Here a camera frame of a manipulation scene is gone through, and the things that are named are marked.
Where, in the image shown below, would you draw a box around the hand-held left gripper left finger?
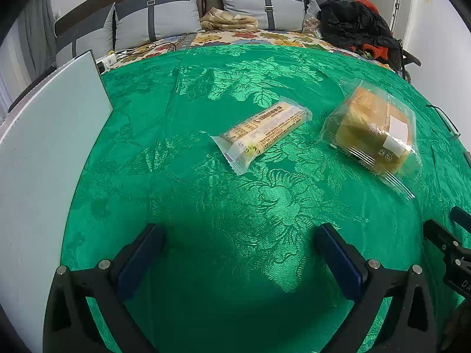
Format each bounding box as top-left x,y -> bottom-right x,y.
43,223 -> 165,353

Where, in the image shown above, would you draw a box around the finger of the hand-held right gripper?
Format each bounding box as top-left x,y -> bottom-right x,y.
423,219 -> 462,252
451,206 -> 471,226

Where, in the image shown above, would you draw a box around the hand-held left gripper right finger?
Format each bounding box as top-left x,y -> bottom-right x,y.
314,223 -> 437,353

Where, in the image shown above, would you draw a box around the bread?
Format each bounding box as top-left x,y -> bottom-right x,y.
319,79 -> 422,201

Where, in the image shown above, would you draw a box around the white cardboard box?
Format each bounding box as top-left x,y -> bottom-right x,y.
0,49 -> 114,353

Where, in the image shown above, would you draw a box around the clear biscuit packet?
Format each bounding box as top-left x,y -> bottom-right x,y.
210,97 -> 313,176

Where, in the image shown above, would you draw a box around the person's right forearm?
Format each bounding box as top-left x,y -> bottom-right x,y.
440,299 -> 471,353

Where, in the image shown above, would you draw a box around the green floral tablecloth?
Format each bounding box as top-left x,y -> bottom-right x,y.
61,44 -> 471,353

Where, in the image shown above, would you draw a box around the dark chair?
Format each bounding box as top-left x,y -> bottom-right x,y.
399,48 -> 422,81

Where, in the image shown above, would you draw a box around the orange garment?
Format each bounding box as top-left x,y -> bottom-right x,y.
353,0 -> 402,61

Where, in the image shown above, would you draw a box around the dark bedside bench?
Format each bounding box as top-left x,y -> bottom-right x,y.
7,66 -> 59,113

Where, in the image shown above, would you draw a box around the white door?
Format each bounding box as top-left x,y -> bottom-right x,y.
390,0 -> 416,41

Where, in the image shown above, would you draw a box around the black jacket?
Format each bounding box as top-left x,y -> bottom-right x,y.
316,0 -> 403,50

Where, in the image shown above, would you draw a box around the grey two-tone pillow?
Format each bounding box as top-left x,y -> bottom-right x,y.
55,3 -> 116,69
112,0 -> 204,52
305,0 -> 324,26
215,0 -> 308,32

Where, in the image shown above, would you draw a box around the clear plastic bag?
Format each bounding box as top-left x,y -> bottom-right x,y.
302,15 -> 324,39

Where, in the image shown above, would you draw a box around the grey curtain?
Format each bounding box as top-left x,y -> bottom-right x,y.
0,0 -> 56,118

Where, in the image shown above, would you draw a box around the beige checked cloth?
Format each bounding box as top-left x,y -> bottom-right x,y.
200,7 -> 258,33

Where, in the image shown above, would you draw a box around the thin black cable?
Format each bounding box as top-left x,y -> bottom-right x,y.
426,105 -> 461,141

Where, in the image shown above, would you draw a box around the cables on bed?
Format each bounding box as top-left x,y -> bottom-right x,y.
114,42 -> 177,58

